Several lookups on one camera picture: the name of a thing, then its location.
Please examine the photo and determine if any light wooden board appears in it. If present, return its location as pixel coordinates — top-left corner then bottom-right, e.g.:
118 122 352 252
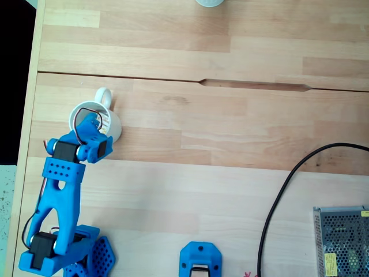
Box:
43 156 369 277

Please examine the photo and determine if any wrapped sweet inside mug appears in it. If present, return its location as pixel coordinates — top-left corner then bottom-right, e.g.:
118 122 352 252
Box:
96 112 110 135

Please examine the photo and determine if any perforated metal power supply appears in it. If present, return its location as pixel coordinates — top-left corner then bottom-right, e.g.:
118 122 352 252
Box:
312 205 369 277

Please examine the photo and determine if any wooden camera post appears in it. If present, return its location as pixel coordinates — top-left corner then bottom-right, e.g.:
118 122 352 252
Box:
191 264 210 277

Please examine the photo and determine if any white round object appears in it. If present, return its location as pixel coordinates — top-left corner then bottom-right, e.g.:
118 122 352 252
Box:
195 0 225 8

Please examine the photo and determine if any blue printed stand base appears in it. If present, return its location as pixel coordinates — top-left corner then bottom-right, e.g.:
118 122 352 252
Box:
179 241 223 277

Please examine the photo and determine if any white ceramic mug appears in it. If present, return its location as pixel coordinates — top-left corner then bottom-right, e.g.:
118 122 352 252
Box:
68 87 123 144

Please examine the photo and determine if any thick black power cable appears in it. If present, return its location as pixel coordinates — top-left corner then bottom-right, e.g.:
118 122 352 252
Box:
257 143 369 277

